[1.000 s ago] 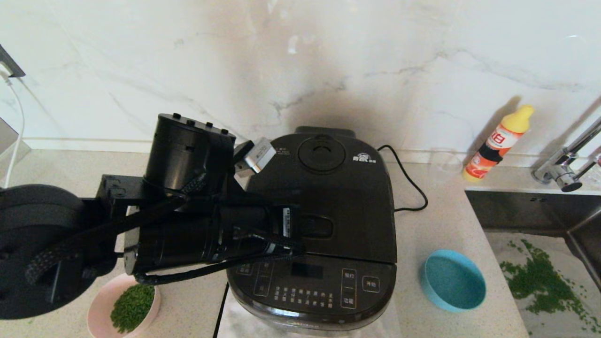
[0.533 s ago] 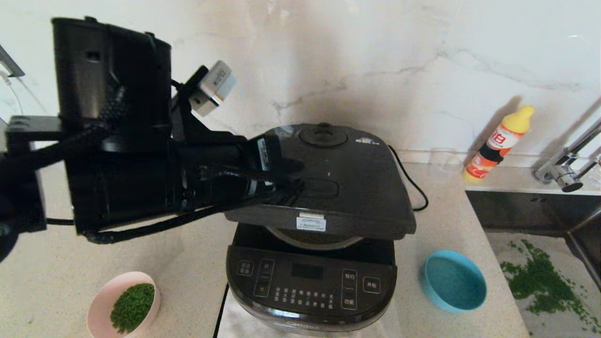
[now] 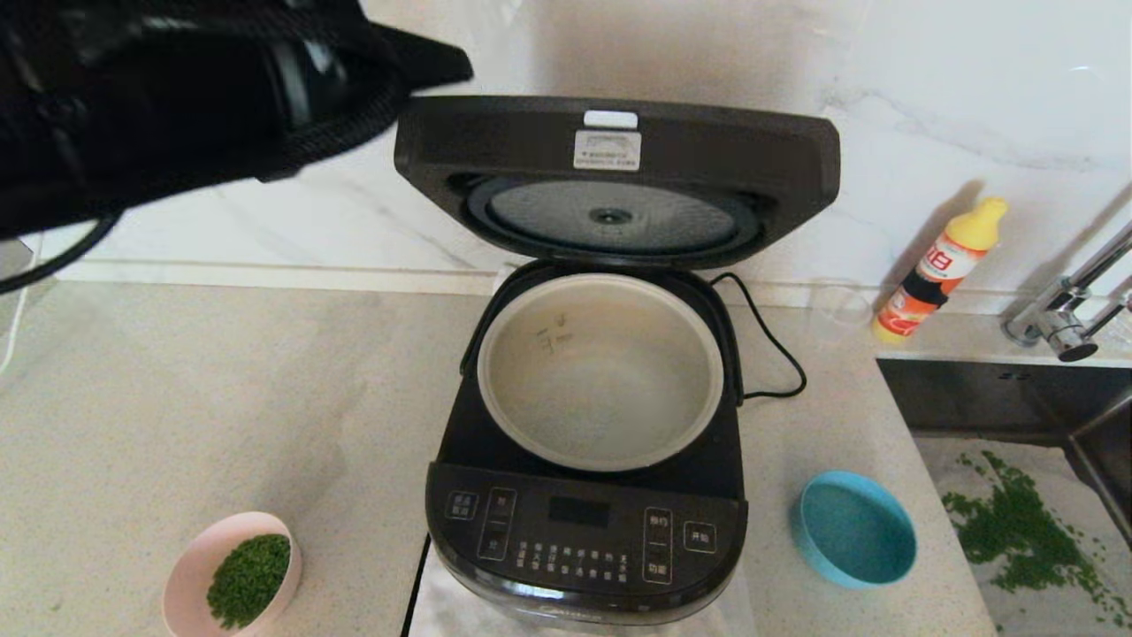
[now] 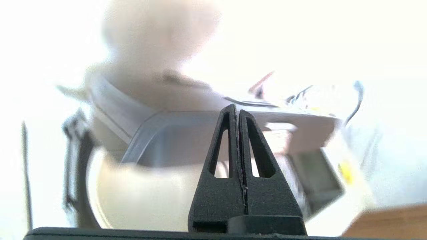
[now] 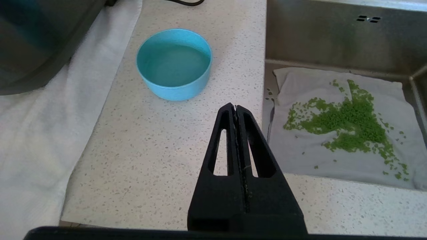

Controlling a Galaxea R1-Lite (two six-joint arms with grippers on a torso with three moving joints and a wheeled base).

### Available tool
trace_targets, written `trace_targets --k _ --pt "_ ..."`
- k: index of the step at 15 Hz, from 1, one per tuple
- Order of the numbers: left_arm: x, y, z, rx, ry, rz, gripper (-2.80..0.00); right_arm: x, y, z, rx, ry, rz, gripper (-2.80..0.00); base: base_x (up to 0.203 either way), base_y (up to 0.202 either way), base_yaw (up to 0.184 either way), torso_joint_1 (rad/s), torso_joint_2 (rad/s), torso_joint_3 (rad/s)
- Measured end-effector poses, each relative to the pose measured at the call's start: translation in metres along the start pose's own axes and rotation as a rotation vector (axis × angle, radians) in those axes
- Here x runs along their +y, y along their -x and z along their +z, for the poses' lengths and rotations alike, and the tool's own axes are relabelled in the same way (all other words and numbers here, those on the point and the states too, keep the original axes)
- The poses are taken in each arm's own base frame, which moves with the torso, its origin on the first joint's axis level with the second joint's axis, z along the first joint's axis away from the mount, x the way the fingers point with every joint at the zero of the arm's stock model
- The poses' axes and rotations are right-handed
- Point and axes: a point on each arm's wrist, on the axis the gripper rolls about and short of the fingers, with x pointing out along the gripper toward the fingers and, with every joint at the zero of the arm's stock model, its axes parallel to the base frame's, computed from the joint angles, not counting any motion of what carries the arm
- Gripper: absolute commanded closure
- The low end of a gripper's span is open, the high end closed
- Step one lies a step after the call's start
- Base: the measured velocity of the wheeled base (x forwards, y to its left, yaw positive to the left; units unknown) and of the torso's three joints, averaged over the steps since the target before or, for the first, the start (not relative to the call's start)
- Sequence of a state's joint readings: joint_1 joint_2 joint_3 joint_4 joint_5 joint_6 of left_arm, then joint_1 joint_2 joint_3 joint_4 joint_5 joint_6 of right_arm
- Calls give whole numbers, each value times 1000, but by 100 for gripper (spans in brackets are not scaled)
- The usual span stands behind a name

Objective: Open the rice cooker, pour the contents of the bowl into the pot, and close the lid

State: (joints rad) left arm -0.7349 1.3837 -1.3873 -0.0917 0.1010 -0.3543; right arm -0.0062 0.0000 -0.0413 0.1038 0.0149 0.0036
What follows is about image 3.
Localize black rice cooker lid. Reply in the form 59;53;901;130
394;96;841;271

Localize pink bowl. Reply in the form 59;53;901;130
162;511;303;637

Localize black rice cooker body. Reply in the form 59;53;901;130
424;258;749;627

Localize blue bowl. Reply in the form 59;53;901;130
792;470;918;591

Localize clear glass cup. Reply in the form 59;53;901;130
809;277;875;346

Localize black strip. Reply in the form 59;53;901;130
400;533;432;637

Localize white cloth mat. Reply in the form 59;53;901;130
409;540;761;637

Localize orange yellow detergent bottle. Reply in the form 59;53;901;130
872;196;1010;344

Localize steel sink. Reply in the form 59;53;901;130
876;357;1132;637

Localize chrome faucet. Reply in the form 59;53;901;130
1001;221;1132;364

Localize spilled green grains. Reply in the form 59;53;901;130
941;449;1132;631

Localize black power cable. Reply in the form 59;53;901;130
707;272;808;401

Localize smooth black arm cable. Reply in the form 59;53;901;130
0;212;120;295

